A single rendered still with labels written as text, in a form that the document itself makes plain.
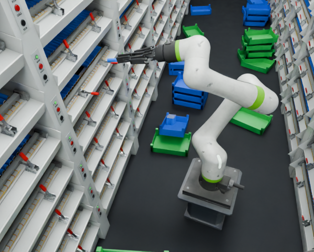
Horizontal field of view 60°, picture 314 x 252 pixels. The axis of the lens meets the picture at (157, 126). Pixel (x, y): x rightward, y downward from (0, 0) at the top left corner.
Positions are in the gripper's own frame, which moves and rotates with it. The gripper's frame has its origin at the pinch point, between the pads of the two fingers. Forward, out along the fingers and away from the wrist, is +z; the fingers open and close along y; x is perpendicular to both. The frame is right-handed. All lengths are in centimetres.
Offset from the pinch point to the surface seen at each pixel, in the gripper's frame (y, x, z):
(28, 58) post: 44, -27, 8
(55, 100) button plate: 39.8, -7.1, 11.9
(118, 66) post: -25.1, 17.6, 19.4
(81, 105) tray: 23.7, 8.0, 16.2
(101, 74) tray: -1.1, 7.8, 16.7
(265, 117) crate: -85, 118, -64
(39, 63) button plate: 40.1, -22.7, 8.6
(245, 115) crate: -88, 117, -48
